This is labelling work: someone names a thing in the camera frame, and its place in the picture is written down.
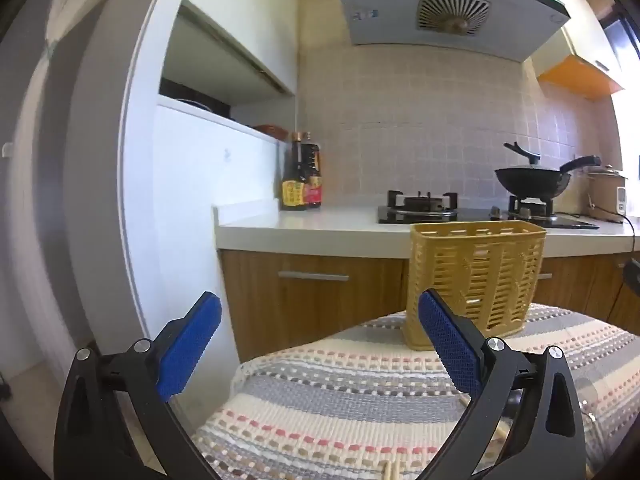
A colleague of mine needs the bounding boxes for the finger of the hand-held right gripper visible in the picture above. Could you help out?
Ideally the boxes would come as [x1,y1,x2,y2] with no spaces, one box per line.
[622,257,640,297]

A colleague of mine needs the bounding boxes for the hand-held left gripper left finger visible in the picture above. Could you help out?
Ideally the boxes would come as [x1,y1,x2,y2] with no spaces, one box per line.
[52,291,223,480]

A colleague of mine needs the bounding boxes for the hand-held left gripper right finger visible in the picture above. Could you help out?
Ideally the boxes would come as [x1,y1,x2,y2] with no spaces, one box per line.
[415,288,588,480]

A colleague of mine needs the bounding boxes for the yellow plastic utensil basket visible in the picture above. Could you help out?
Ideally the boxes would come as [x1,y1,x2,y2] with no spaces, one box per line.
[402,220,547,352]

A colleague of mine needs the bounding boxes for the beige rice cooker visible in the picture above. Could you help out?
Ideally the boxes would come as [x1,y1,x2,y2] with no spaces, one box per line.
[587,164,628,211]

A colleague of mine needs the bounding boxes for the wooden kitchen cabinet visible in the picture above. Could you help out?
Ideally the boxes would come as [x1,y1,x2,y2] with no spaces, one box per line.
[220,247,640,361]

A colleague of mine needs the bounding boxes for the striped woven table cloth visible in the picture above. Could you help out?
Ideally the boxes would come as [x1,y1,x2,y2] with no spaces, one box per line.
[192,302,640,480]

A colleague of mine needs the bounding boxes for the black gas stove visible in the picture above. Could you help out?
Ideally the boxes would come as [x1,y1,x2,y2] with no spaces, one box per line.
[377,190,601,231]

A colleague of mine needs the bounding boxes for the black wok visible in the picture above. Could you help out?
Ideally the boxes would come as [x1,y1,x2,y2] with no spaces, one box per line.
[495,142,602,200]

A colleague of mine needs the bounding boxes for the white shelf unit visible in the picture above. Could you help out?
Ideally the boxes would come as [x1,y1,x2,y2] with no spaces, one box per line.
[120,0,301,361]

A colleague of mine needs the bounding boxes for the large dark sauce bottle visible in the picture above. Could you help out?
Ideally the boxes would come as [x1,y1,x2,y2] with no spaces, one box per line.
[281,131,308,211]

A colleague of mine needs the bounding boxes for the small dark sauce bottle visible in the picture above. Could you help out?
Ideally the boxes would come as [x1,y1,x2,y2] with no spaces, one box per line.
[302,132,324,209]

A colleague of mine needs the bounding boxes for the brown woven tray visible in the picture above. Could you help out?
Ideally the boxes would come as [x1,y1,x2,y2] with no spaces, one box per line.
[252,124,291,140]

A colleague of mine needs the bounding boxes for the white range hood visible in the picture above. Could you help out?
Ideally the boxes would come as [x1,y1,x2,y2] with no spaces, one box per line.
[329,0,572,63]

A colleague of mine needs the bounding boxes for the black power cable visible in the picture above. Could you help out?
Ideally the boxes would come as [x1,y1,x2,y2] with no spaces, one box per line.
[589,202,639,252]

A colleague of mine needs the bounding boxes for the long metal drawer handle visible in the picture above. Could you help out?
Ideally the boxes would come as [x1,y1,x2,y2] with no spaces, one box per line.
[278,270,350,282]

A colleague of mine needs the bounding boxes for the orange wall cabinet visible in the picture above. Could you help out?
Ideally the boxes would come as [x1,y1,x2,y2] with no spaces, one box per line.
[520,0,626,101]

